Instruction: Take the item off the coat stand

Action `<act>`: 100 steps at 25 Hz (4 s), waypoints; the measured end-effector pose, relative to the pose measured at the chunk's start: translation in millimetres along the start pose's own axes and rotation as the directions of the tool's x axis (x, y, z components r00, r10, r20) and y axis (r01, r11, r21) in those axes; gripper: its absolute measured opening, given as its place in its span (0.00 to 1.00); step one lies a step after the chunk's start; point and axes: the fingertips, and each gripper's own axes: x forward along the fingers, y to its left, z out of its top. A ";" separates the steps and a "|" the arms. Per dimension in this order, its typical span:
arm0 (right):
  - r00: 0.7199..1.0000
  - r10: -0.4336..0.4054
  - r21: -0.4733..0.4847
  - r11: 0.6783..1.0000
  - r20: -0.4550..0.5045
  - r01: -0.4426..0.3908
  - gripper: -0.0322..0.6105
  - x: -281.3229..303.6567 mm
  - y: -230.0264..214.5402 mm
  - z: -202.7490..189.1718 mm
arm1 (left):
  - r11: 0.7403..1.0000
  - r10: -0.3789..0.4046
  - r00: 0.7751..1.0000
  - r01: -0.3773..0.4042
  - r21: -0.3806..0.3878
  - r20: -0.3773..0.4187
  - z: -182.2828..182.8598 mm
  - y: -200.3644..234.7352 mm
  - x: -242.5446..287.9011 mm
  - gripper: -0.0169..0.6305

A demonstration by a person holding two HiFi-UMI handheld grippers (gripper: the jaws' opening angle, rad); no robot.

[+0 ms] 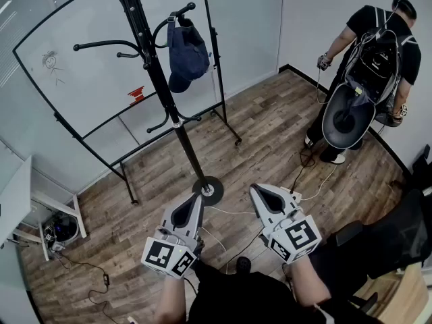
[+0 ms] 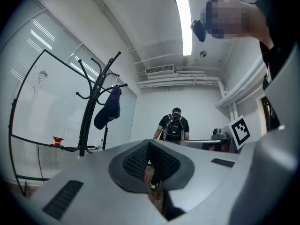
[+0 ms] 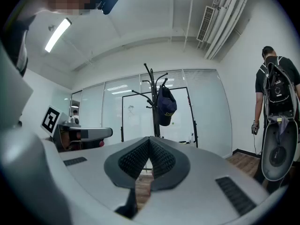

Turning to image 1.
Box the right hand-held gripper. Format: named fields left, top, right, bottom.
left=249, top=184, right=322, bottom=265

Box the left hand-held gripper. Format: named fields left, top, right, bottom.
left=140, top=194, right=204, bottom=279

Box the black metal coat rack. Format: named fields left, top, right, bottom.
left=73, top=0, right=224, bottom=206

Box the navy blue cap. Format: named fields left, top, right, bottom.
left=167, top=11, right=211, bottom=94

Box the person's right forearm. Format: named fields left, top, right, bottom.
left=289, top=260, right=332, bottom=307

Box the person's left forearm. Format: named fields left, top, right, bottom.
left=153, top=275, right=190, bottom=324

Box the person's black clothing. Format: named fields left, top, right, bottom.
left=184, top=258, right=385, bottom=324

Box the grey waste bin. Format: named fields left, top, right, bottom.
left=42, top=214, right=81, bottom=252

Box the black office chair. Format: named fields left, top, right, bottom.
left=334, top=187, right=432, bottom=313

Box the light wooden desk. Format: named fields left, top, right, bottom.
left=354, top=261, right=432, bottom=324

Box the white table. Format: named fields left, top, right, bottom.
left=0, top=155, right=88, bottom=263

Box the black-framed rolling whiteboard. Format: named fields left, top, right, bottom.
left=12, top=0, right=243, bottom=206

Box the black floor cable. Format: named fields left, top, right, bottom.
left=290, top=145, right=317, bottom=195

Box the white floor cable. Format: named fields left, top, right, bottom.
left=201, top=162, right=338, bottom=273

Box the black cable with adapter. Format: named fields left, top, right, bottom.
left=50, top=248, right=117, bottom=319

